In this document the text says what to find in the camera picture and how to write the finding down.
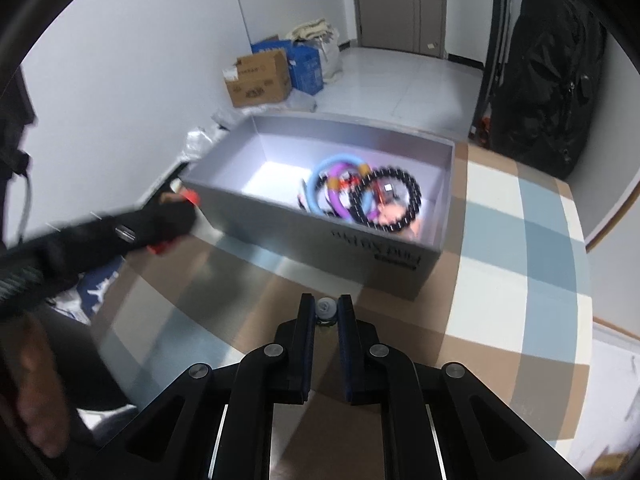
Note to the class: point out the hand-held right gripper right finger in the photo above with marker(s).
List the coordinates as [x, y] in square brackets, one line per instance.
[346, 345]

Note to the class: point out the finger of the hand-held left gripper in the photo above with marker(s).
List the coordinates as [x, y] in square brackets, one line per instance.
[140, 230]

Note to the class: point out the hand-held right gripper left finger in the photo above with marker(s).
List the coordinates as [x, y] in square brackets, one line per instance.
[307, 345]

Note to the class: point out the small white round charm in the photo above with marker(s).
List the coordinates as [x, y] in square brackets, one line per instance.
[326, 308]

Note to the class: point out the grey cardboard box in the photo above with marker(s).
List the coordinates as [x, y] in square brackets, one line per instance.
[300, 245]

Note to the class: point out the pink toy with yellow band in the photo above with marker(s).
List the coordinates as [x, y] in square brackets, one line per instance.
[390, 220]

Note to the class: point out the red cartoon charm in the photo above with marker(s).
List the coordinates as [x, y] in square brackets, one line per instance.
[352, 181]

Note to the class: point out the person's left hand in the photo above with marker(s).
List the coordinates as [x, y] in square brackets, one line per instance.
[42, 400]

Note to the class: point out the blue bag with white print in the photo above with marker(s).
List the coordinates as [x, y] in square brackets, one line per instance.
[100, 290]

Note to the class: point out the person's dark trouser leg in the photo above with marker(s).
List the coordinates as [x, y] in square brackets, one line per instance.
[85, 360]

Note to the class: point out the clear plastic bag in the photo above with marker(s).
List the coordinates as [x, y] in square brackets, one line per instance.
[210, 132]

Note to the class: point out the checked tablecloth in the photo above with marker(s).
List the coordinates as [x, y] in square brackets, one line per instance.
[500, 270]

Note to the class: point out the brown cardboard box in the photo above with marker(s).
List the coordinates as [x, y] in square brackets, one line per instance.
[260, 80]

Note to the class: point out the blue cardboard box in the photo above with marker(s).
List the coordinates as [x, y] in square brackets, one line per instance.
[307, 72]

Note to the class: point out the black bag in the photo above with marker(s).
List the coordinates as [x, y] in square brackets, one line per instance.
[550, 85]

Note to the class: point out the grey door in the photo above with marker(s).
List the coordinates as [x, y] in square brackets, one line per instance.
[390, 5]

